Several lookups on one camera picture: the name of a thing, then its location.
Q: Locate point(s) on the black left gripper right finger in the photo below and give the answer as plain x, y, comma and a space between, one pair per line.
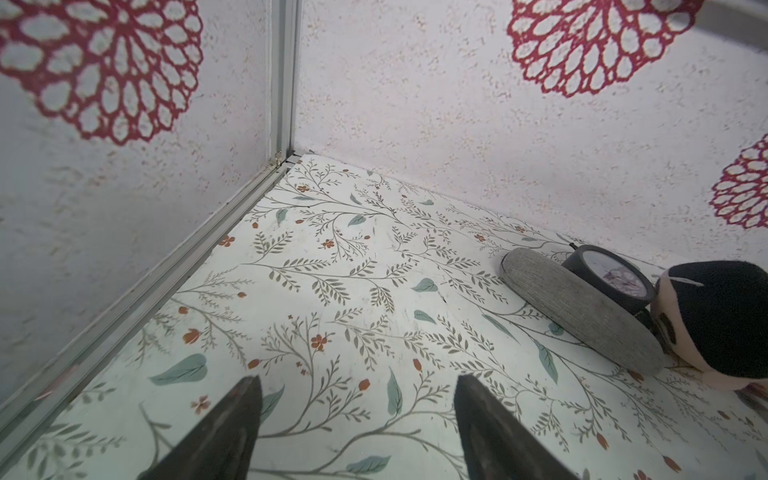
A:
495, 444

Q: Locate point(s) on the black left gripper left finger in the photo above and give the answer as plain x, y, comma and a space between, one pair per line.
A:
220, 446

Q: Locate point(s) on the grey fabric oblong case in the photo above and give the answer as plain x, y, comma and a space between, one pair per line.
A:
582, 310

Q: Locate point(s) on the black round alarm clock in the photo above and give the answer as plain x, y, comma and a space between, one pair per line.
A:
612, 275

